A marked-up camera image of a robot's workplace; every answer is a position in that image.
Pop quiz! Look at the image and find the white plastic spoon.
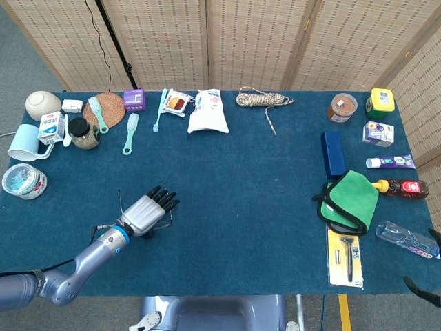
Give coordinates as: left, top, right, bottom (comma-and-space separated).
62, 114, 72, 148

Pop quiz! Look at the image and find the purple toothpaste tube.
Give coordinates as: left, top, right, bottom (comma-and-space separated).
365, 154, 417, 170

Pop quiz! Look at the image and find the white snack packet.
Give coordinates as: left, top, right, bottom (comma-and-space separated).
161, 88, 194, 118

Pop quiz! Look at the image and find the white cloth bag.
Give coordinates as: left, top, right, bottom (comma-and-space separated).
187, 88, 230, 134

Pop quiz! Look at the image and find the blue felt table cover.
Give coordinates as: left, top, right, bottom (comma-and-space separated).
0, 90, 438, 297

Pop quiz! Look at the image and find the small white box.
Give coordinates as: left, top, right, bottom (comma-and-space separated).
61, 99, 84, 114

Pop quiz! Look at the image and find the glass jar with black lid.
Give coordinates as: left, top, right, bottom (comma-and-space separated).
68, 117, 101, 150

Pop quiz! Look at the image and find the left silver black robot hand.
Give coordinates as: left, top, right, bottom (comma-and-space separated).
121, 185, 181, 240

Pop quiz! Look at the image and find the syrup bottle with yellow cap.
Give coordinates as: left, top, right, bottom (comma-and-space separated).
371, 178, 430, 199

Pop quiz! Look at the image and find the dark blue rectangular box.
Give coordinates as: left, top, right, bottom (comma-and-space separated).
320, 130, 347, 179

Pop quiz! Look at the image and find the white tub with clear lid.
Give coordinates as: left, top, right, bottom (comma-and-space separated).
1, 163, 48, 201

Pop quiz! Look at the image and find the small purple box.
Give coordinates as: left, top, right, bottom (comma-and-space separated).
123, 88, 147, 112

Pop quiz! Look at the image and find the round woven rattan coaster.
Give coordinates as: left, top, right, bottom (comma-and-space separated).
82, 92, 127, 129

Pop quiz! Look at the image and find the bamboo folding screen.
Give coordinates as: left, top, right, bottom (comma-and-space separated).
0, 0, 441, 214

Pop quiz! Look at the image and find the green container with yellow lid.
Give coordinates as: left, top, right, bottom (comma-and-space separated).
365, 88, 396, 120

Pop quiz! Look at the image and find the black stand pole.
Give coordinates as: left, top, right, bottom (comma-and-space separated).
94, 0, 139, 90

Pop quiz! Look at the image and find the grey blue robot torso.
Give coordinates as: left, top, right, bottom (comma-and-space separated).
139, 294, 287, 331

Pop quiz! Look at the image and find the yellow floor tape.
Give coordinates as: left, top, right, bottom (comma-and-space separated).
338, 294, 352, 331

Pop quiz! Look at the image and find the light blue toothbrush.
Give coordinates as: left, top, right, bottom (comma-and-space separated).
152, 88, 168, 133

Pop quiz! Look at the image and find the purple white drink carton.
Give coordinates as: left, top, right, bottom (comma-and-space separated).
362, 121, 395, 148

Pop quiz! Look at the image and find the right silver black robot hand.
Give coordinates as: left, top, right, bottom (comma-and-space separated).
403, 227, 441, 308

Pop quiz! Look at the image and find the thin black cable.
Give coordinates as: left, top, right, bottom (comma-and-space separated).
84, 0, 113, 92

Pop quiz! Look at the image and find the metal table leg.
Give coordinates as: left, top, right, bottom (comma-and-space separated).
295, 294, 306, 328

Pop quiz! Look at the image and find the coiled beige patterned rope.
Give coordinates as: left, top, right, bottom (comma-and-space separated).
235, 86, 296, 137

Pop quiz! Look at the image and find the clear plastic water bottle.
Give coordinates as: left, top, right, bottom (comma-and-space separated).
375, 220, 441, 259

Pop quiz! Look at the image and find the beige ceramic bowl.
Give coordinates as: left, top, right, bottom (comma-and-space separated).
25, 90, 62, 122

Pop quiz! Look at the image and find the orange brown plastic tub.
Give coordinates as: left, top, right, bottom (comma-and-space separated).
326, 92, 358, 123

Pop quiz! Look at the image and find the green cloth with black trim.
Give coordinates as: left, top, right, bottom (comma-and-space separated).
312, 170, 380, 237

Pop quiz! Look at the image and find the white blue milk carton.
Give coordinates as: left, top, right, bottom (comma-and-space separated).
37, 111, 66, 146

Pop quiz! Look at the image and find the razor in yellow blister pack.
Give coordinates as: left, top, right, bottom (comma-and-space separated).
326, 225, 365, 289

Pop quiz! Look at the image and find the light blue plastic mug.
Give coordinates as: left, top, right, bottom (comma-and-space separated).
7, 123, 55, 162

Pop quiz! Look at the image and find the mint green scrub brush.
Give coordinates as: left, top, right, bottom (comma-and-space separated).
122, 112, 140, 156
88, 96, 110, 134

